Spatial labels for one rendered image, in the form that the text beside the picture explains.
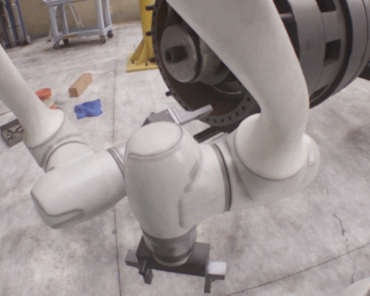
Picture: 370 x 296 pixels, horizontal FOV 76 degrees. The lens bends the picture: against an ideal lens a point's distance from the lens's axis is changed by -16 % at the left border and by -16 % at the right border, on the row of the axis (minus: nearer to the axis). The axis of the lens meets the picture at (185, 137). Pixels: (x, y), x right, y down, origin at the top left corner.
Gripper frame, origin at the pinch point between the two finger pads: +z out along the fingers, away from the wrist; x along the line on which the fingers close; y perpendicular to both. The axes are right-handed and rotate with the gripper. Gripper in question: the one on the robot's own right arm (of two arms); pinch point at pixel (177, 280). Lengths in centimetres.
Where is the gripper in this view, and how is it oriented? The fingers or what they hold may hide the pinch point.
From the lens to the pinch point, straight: 62.7
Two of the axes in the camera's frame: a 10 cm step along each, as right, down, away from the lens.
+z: 0.5, 8.3, 5.6
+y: -1.8, 5.6, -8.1
